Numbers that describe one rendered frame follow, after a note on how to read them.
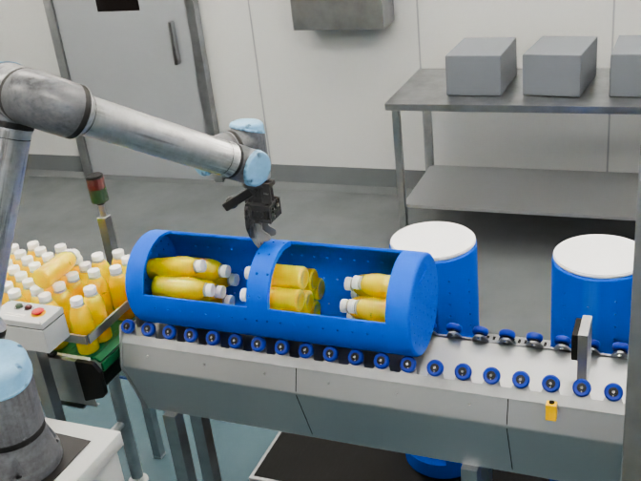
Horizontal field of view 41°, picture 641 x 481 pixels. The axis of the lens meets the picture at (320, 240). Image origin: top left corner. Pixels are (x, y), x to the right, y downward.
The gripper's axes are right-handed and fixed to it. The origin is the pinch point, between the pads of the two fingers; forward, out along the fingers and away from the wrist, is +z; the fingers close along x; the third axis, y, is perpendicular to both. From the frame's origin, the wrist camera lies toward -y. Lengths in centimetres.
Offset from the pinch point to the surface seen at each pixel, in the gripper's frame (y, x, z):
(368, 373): 34.8, -11.4, 30.9
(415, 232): 29, 54, 19
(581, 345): 90, -5, 18
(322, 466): -5, 32, 108
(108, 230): -80, 34, 18
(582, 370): 90, -5, 25
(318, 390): 19.8, -13.5, 37.8
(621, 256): 95, 49, 19
